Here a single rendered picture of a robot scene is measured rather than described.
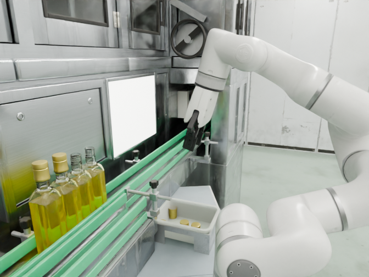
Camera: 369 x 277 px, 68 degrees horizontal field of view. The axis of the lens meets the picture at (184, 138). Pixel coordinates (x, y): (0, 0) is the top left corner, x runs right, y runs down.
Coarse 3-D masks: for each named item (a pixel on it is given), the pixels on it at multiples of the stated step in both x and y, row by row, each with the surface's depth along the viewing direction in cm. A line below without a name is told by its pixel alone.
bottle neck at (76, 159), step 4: (72, 156) 74; (76, 156) 75; (80, 156) 76; (72, 160) 75; (76, 160) 75; (80, 160) 76; (72, 164) 75; (76, 164) 75; (80, 164) 76; (72, 168) 76; (76, 168) 75; (80, 168) 76; (72, 172) 76; (76, 172) 76
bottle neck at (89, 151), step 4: (88, 148) 82; (92, 148) 80; (88, 152) 80; (92, 152) 80; (88, 156) 80; (92, 156) 81; (88, 160) 81; (92, 160) 81; (88, 164) 81; (92, 164) 81
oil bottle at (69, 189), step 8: (56, 184) 70; (64, 184) 70; (72, 184) 72; (64, 192) 70; (72, 192) 72; (64, 200) 70; (72, 200) 72; (64, 208) 71; (72, 208) 73; (80, 208) 76; (72, 216) 73; (80, 216) 76; (72, 224) 73
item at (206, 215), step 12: (168, 204) 111; (180, 204) 112; (192, 204) 110; (204, 204) 108; (168, 216) 111; (180, 216) 113; (192, 216) 111; (204, 216) 109; (216, 216) 101; (192, 228) 94; (204, 228) 105
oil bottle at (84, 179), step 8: (72, 176) 75; (80, 176) 75; (88, 176) 78; (80, 184) 75; (88, 184) 78; (80, 192) 75; (88, 192) 78; (80, 200) 76; (88, 200) 79; (88, 208) 79
